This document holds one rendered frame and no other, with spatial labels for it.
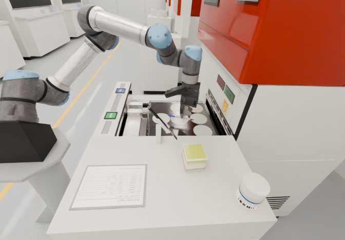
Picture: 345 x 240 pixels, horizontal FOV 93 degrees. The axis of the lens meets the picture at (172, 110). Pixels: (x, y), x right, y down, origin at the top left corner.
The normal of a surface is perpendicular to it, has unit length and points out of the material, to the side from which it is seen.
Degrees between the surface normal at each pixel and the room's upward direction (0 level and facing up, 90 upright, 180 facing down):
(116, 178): 0
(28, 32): 90
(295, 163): 90
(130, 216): 0
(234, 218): 0
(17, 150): 90
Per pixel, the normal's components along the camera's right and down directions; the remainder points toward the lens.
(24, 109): 0.80, -0.40
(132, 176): 0.06, -0.82
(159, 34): -0.26, -0.16
